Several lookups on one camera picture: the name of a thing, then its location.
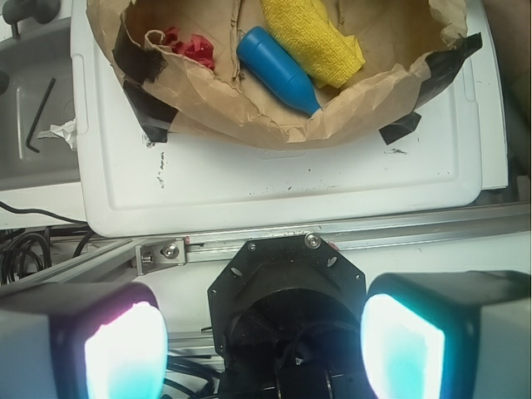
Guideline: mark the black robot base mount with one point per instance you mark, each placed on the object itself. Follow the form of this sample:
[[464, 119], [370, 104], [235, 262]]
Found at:
[[285, 315]]

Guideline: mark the crumpled white tissue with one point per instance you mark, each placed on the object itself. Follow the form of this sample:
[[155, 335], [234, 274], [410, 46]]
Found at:
[[66, 131]]

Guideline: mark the blue plastic bottle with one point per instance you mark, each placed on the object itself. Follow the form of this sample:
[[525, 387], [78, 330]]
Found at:
[[276, 69]]

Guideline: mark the silver corner bracket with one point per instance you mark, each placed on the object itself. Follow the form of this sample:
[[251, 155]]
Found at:
[[153, 255]]

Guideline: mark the black hex key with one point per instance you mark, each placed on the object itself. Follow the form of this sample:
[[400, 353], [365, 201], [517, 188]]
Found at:
[[36, 119]]

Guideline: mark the red crumpled paper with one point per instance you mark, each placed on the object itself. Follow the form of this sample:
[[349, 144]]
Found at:
[[198, 48]]

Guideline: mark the aluminium frame rail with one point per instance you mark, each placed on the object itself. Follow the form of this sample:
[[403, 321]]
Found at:
[[476, 237]]

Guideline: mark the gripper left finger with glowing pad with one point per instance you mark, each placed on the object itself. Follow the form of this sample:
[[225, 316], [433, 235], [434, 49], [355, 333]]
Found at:
[[81, 340]]

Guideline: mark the brown paper bag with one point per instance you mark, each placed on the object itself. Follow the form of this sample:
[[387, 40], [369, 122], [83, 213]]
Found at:
[[413, 52]]

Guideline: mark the grey plastic bin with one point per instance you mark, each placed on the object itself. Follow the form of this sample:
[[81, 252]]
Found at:
[[27, 66]]

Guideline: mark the yellow cloth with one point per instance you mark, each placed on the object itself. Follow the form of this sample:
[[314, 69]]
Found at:
[[305, 31]]

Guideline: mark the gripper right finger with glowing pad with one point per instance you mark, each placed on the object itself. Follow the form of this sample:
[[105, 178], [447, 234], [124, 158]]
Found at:
[[448, 335]]

